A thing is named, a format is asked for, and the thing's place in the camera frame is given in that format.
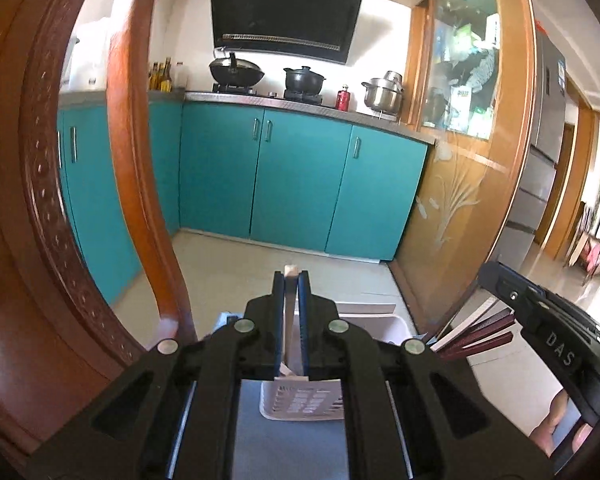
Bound light wooden chopstick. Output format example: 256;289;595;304
280;264;300;376

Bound dark brown chopstick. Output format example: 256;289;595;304
438;309;515;353

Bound reddish brown chopstick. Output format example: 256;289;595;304
439;332;514;361

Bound white plastic utensil basket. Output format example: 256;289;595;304
240;301;412;422

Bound teal kitchen cabinets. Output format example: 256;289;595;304
58;94;429;304

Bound right hand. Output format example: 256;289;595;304
529;390;593;456

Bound blue striped cloth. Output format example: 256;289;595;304
232;382;349;480

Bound red canister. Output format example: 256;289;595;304
336;86;351;112

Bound black cooking pot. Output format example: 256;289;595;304
284;66;325;96

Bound stainless steel pot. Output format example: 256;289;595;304
362;70;404;116

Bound silver refrigerator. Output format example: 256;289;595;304
493;28;566;270

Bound black wok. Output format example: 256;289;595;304
209;52;264;88

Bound oil bottles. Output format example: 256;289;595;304
148;58;173;93

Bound brown wooden chair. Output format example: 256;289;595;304
0;0;196;470

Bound glass sliding door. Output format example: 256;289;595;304
390;0;536;334

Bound black range hood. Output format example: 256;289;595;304
211;0;362;64

